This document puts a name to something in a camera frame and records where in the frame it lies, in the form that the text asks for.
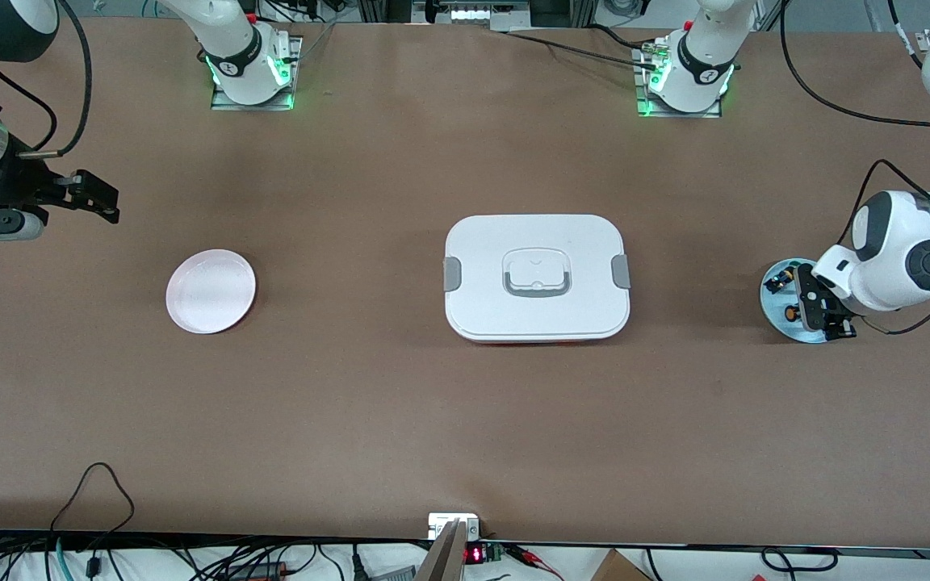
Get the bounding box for white lidded lunch box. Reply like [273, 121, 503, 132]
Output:
[442, 214, 632, 344]

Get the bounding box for small white electronics box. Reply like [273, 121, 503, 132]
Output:
[428, 513, 481, 541]

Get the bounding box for light blue round plate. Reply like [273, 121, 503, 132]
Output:
[760, 257, 845, 345]

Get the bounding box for pink round plate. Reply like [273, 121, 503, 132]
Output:
[165, 249, 257, 335]

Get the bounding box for brown cardboard piece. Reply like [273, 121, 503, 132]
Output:
[590, 549, 653, 581]

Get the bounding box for red clip lead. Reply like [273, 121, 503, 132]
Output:
[509, 545, 563, 578]

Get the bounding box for white power strip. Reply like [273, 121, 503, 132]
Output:
[449, 2, 532, 23]

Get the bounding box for grey metal bar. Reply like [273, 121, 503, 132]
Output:
[415, 520, 470, 581]

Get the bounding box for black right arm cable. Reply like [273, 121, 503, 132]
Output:
[0, 0, 93, 158]

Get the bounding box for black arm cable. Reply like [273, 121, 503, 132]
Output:
[778, 0, 930, 336]
[0, 0, 93, 158]

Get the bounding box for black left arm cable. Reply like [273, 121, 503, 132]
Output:
[778, 0, 930, 336]

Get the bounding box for black coiled cable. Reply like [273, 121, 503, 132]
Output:
[760, 546, 839, 575]

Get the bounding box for black looped cable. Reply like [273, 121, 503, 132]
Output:
[49, 462, 136, 537]

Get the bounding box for black cable on table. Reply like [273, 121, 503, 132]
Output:
[505, 23, 660, 69]

